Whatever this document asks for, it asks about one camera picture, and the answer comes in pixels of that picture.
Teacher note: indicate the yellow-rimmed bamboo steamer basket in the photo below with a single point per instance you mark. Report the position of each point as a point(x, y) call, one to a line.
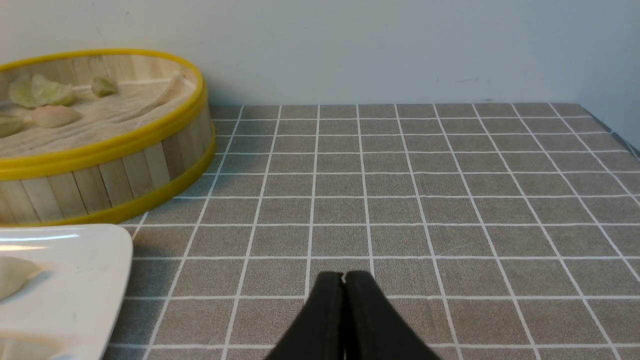
point(129, 153)

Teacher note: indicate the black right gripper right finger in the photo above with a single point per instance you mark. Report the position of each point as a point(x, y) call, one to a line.
point(374, 330)

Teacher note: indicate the green dumpling steamer left edge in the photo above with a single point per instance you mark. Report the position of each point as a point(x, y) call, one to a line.
point(10, 125)

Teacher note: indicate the grey checkered tablecloth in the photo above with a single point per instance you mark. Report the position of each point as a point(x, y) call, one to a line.
point(498, 232)

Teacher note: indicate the small green dumpling in steamer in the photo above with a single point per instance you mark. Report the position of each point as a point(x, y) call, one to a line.
point(103, 86)

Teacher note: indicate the white dumpling plate top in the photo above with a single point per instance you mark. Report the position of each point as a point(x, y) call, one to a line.
point(15, 273)

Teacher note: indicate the large green dumpling in steamer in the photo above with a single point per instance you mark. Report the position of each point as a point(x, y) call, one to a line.
point(36, 91)

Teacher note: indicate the white square plate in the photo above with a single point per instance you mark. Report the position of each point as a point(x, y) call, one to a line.
point(74, 282)

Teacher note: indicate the pink dumpling in steamer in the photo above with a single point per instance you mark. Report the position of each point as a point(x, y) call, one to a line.
point(54, 116)

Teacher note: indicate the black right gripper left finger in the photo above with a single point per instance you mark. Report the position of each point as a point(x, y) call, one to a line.
point(315, 333)

